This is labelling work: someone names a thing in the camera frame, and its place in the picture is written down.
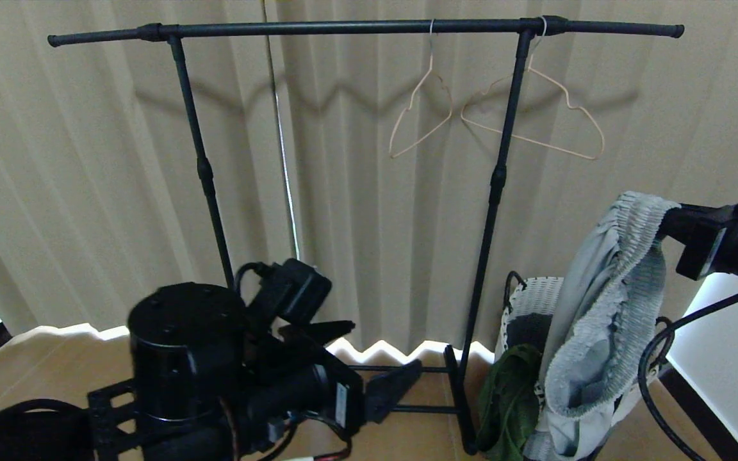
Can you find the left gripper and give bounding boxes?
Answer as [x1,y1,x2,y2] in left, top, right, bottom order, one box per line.
[241,319,423,449]

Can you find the green garment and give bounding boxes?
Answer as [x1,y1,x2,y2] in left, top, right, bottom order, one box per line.
[477,344,544,461]

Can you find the white laundry basket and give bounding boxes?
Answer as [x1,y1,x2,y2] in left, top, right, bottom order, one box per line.
[496,272,674,461]

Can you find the pink clothes hanger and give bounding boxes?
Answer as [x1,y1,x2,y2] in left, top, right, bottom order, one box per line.
[461,32,605,161]
[389,19,454,159]

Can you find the pale grey shorts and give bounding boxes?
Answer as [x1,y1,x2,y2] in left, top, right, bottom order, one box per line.
[523,191,684,461]

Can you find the black clothes rack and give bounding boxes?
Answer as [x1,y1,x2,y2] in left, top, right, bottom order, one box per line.
[47,16,685,455]

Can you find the beige curtain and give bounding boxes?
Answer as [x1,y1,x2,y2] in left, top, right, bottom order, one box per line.
[0,0,738,366]

